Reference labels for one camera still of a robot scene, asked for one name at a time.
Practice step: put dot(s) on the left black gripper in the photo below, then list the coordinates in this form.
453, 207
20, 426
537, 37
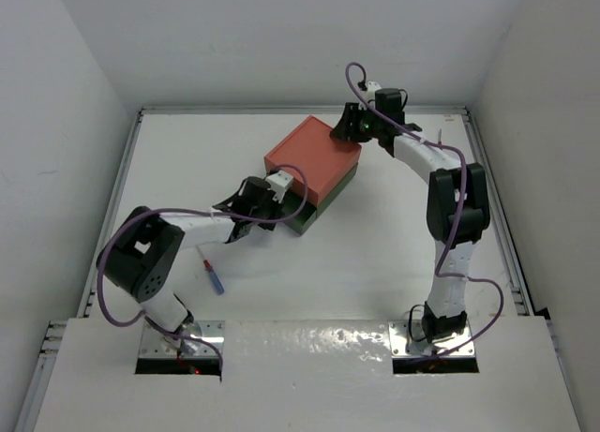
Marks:
275, 204

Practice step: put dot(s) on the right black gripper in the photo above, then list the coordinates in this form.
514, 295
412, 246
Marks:
349, 128

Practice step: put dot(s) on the orange drawer box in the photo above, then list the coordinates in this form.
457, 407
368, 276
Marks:
323, 160

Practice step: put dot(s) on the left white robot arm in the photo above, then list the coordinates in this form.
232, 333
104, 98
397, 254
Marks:
141, 255

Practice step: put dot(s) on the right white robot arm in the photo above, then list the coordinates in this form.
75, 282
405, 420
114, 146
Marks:
457, 197

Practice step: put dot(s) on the blue screwdriver near left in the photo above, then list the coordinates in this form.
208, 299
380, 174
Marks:
211, 273

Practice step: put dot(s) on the white front cover board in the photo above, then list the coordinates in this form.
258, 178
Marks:
307, 376

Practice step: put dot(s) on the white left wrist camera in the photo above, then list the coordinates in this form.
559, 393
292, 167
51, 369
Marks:
279, 182

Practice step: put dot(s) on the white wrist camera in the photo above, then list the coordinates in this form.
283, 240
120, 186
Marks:
279, 182
368, 89

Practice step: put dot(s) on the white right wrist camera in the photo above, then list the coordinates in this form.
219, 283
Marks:
368, 89

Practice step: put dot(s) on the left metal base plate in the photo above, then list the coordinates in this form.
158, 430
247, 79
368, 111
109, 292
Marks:
155, 345

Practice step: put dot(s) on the metal base plate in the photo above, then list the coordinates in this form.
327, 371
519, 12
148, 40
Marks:
407, 341
155, 345

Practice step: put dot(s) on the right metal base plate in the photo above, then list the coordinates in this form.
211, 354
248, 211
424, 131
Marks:
407, 341

